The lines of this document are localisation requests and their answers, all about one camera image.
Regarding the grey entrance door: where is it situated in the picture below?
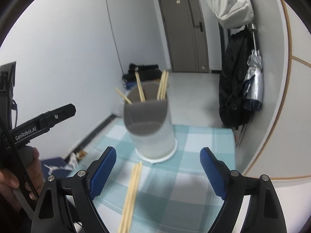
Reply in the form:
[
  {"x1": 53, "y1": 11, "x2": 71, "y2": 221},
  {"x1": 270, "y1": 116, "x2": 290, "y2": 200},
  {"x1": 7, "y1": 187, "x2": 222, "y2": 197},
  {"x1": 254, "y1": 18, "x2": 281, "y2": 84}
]
[{"x1": 158, "y1": 0, "x2": 210, "y2": 73}]

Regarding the teal plaid tablecloth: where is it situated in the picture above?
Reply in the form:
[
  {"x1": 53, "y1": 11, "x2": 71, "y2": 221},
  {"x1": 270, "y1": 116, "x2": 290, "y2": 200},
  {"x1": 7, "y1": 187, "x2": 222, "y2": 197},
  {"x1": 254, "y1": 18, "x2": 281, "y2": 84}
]
[{"x1": 78, "y1": 120, "x2": 235, "y2": 232}]

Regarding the wooden chopstick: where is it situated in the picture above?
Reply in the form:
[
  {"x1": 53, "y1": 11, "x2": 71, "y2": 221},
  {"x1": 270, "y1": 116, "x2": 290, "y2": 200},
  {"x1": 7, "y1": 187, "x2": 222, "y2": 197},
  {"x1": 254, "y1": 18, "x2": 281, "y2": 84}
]
[
  {"x1": 161, "y1": 70, "x2": 169, "y2": 100},
  {"x1": 156, "y1": 70, "x2": 167, "y2": 100},
  {"x1": 115, "y1": 88, "x2": 132, "y2": 105},
  {"x1": 135, "y1": 71, "x2": 145, "y2": 102},
  {"x1": 118, "y1": 162, "x2": 143, "y2": 233}
]

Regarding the navy jordan shoe box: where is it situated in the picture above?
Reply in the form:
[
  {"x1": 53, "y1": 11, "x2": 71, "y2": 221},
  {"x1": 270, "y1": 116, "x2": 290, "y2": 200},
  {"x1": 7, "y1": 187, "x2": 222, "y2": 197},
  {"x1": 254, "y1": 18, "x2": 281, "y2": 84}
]
[{"x1": 41, "y1": 157, "x2": 73, "y2": 180}]

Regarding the white utensil holder cup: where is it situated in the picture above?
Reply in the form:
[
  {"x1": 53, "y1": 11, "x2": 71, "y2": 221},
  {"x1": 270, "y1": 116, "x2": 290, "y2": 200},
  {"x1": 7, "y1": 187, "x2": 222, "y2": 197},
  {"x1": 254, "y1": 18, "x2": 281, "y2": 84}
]
[{"x1": 123, "y1": 81, "x2": 178, "y2": 164}]

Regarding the black clothes pile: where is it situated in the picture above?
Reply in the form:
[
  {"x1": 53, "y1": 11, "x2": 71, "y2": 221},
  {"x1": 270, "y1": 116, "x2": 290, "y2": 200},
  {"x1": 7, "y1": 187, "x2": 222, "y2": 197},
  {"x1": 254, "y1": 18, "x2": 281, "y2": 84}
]
[{"x1": 122, "y1": 63, "x2": 162, "y2": 83}]

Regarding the black hanging jacket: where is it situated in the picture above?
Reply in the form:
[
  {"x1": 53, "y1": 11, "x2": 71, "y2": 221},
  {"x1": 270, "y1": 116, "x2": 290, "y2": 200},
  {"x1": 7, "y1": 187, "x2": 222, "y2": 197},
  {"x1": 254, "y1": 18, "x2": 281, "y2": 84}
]
[{"x1": 219, "y1": 27, "x2": 253, "y2": 128}]

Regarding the white sling bag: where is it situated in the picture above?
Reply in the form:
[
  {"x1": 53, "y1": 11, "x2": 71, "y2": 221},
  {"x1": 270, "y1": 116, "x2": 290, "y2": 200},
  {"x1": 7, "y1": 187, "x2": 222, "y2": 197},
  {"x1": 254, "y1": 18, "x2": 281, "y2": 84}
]
[{"x1": 206, "y1": 0, "x2": 254, "y2": 29}]

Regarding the silver folded umbrella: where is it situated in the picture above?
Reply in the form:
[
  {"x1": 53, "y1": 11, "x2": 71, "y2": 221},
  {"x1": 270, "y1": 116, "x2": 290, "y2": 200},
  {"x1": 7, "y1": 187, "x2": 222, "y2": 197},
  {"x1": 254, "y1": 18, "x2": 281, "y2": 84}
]
[{"x1": 243, "y1": 23, "x2": 264, "y2": 111}]

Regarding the person left hand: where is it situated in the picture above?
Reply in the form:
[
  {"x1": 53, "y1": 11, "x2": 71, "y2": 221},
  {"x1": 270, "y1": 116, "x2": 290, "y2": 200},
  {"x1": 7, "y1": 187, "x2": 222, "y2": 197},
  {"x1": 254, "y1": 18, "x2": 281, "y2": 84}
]
[{"x1": 0, "y1": 147, "x2": 45, "y2": 210}]

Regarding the black cable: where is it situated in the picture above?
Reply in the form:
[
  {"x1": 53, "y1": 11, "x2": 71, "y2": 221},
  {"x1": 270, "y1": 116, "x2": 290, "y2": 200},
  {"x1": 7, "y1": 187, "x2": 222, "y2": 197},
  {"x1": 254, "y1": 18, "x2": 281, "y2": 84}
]
[{"x1": 0, "y1": 116, "x2": 41, "y2": 201}]

